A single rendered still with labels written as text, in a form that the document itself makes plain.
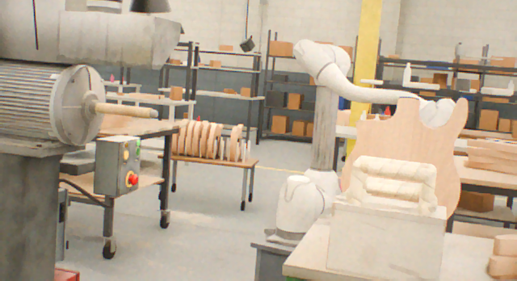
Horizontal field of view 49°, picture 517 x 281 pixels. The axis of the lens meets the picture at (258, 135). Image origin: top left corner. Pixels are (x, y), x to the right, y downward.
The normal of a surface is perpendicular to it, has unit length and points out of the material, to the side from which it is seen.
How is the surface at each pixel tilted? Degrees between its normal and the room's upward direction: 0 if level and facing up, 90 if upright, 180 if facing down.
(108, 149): 90
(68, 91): 78
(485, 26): 90
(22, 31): 90
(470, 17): 90
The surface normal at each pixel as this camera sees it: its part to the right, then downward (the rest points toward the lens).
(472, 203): -0.76, 0.01
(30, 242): 0.96, 0.11
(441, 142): -0.30, 0.08
